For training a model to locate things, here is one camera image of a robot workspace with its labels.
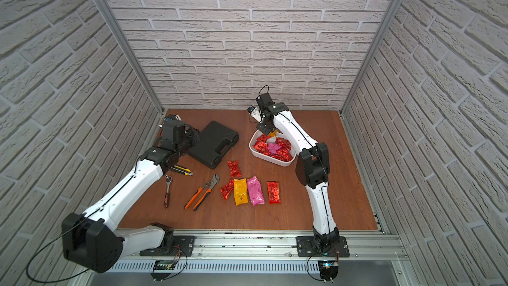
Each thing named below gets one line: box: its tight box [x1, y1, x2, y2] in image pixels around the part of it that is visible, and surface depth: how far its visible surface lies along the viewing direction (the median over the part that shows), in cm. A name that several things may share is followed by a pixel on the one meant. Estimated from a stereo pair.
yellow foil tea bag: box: [234, 178, 249, 206], surface depth 87 cm
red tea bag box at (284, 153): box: [275, 137, 294, 162], surface depth 99 cm
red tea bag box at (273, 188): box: [267, 181, 282, 204], surface depth 87 cm
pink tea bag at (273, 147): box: [267, 143, 282, 155], surface depth 99 cm
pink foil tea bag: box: [246, 175, 266, 207], surface depth 87 cm
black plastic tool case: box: [186, 120, 240, 170], surface depth 102 cm
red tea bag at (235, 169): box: [226, 160, 242, 179], surface depth 94 cm
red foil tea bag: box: [219, 178, 235, 200], surface depth 88 cm
